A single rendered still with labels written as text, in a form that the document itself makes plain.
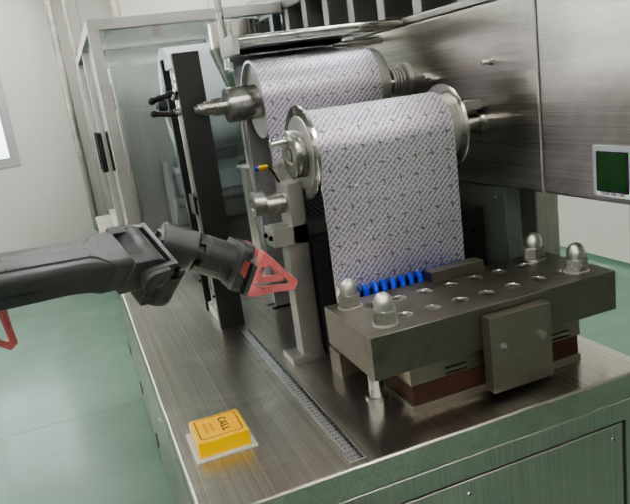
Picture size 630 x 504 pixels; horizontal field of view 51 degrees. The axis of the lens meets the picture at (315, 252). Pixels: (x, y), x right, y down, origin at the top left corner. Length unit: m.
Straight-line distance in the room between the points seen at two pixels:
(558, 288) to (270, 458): 0.46
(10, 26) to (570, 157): 5.87
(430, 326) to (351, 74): 0.57
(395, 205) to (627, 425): 0.47
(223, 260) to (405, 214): 0.31
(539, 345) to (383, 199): 0.32
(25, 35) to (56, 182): 1.29
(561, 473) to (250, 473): 0.44
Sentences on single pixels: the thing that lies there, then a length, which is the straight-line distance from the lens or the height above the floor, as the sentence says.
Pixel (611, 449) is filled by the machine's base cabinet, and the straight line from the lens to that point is 1.07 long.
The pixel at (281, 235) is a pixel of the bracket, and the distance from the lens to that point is 1.05.
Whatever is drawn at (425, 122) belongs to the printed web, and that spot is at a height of 1.27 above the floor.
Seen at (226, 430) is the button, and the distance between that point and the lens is 0.91.
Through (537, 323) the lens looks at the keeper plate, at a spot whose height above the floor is 0.99.
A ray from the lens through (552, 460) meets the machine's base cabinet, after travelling 1.01.
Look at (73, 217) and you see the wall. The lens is 6.54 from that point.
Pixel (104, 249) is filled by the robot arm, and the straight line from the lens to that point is 0.84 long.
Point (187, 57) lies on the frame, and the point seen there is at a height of 1.43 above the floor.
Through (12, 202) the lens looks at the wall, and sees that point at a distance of 6.54.
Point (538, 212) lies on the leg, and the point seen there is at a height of 1.05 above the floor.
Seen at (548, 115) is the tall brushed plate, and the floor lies 1.26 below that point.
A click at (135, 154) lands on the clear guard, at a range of 1.96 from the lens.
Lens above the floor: 1.35
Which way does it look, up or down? 14 degrees down
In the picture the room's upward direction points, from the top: 8 degrees counter-clockwise
